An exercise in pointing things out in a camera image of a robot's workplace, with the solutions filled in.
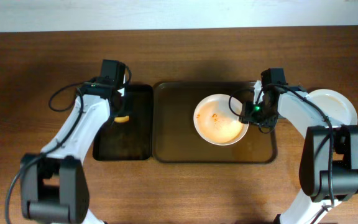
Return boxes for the large brown tray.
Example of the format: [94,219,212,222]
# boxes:
[152,82,277,164]

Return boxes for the white plate with ketchup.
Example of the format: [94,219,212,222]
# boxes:
[309,89,358,125]

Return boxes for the white plate front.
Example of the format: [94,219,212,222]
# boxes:
[193,94,249,146]

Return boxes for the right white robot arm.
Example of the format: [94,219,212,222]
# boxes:
[238,68,358,224]

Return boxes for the small black tray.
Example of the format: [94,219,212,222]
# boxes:
[93,85,154,161]

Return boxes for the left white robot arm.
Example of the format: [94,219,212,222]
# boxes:
[15,60,132,223]

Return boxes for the orange green sponge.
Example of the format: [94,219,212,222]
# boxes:
[114,115,130,123]

